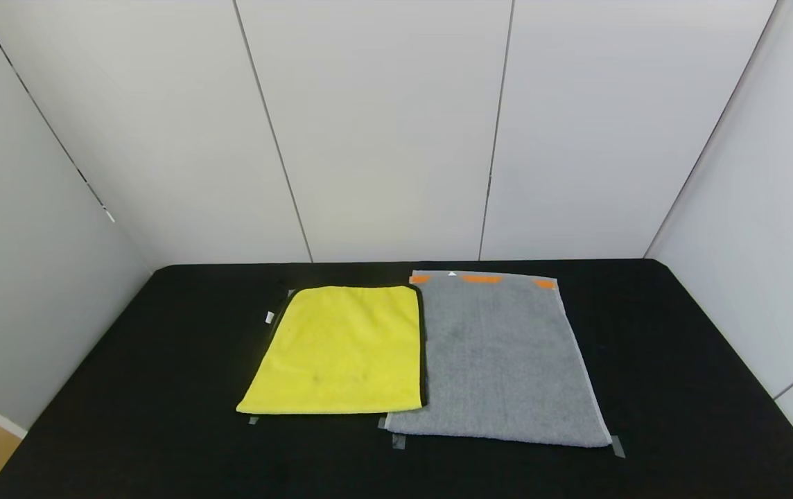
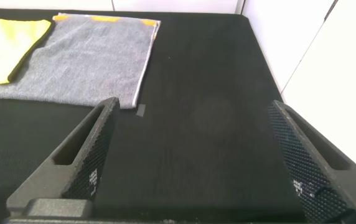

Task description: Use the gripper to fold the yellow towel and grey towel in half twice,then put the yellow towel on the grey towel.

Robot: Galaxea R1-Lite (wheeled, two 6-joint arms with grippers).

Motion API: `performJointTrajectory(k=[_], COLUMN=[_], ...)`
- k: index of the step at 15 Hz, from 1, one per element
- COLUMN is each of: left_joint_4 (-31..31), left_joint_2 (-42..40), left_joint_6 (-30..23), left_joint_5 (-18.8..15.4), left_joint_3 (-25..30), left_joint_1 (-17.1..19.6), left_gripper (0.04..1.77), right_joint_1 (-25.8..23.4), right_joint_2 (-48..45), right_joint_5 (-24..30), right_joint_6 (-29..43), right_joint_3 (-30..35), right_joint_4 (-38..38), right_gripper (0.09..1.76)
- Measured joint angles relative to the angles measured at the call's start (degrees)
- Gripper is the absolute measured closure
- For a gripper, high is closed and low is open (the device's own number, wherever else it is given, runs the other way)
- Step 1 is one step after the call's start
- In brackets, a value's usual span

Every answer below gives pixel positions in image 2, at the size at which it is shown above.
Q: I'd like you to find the grey towel with orange marks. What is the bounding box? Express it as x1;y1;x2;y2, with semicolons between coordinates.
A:
0;12;162;110

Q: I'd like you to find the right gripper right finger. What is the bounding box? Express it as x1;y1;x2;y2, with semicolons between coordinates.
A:
267;100;356;223

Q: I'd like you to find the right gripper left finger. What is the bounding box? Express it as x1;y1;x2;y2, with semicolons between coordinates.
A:
6;96;121;219

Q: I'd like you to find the clear tape strip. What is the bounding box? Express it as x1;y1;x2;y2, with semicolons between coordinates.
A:
136;103;147;118

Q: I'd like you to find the yellow towel with black trim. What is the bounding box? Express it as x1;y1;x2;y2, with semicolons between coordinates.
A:
0;17;53;86

